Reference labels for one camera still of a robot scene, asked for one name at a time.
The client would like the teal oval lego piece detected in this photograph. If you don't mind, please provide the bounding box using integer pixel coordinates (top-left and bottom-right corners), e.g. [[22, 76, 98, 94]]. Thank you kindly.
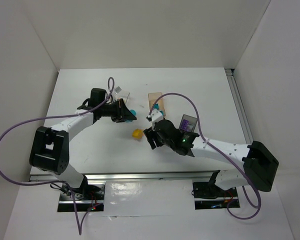
[[125, 109, 137, 123]]

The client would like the purple long lego brick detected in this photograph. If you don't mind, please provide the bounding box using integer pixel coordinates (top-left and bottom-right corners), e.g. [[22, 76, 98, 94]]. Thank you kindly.
[[179, 119, 189, 131]]

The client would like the teal long lego brick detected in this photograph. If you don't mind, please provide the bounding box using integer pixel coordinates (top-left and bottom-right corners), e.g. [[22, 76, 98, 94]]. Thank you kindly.
[[153, 103, 160, 111]]

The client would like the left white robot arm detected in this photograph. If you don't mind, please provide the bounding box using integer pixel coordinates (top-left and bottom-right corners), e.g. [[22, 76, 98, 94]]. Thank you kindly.
[[29, 88, 137, 189]]

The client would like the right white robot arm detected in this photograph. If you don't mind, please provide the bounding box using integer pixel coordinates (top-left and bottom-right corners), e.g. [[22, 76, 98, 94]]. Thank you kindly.
[[144, 119, 279, 192]]

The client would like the yellow oval printed lego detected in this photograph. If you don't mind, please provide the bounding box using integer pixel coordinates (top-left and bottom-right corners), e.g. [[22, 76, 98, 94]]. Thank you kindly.
[[132, 129, 144, 140]]

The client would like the clear plastic container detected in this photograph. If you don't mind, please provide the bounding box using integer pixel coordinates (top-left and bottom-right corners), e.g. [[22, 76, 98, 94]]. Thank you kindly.
[[112, 87, 130, 104]]

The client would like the dark grey translucent container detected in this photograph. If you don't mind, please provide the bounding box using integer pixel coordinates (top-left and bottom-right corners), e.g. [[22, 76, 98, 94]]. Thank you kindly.
[[178, 114, 198, 132]]

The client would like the orange translucent container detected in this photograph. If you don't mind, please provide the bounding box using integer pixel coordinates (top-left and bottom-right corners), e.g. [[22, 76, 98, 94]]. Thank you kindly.
[[148, 92, 166, 117]]

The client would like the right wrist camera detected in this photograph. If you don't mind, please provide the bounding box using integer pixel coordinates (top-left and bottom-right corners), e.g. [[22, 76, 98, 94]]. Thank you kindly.
[[146, 109, 164, 126]]

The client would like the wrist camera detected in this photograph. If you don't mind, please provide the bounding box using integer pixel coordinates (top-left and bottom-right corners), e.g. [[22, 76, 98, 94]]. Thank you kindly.
[[146, 109, 164, 126], [114, 86, 122, 94]]

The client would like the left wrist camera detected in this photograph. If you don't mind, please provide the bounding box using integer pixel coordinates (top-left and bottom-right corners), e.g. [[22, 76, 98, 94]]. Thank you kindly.
[[114, 86, 122, 94]]

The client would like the aluminium front rail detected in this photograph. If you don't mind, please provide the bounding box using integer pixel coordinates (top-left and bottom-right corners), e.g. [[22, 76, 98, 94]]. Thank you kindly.
[[28, 170, 241, 181]]

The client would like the aluminium rail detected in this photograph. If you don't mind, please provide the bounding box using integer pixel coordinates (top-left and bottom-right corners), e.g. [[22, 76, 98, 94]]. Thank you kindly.
[[28, 170, 241, 181], [224, 68, 254, 144]]

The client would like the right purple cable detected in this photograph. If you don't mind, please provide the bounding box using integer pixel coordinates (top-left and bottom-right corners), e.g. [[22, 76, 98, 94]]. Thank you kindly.
[[148, 93, 262, 220]]

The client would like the purple cable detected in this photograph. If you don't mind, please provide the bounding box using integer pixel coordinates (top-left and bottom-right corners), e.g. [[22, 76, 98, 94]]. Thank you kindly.
[[0, 76, 116, 236], [148, 93, 262, 220]]

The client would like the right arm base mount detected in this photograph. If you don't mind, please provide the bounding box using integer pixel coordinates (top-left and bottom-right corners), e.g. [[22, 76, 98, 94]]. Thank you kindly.
[[191, 170, 241, 210]]

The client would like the aluminium right rail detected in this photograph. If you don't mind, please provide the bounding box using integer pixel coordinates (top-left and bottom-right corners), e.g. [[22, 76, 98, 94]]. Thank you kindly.
[[224, 68, 254, 144]]

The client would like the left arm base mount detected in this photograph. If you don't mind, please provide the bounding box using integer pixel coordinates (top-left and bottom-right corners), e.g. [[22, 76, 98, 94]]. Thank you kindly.
[[50, 183, 106, 213]]

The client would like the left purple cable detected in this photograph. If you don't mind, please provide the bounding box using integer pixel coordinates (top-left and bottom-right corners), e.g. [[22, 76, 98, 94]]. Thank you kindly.
[[0, 76, 116, 236]]

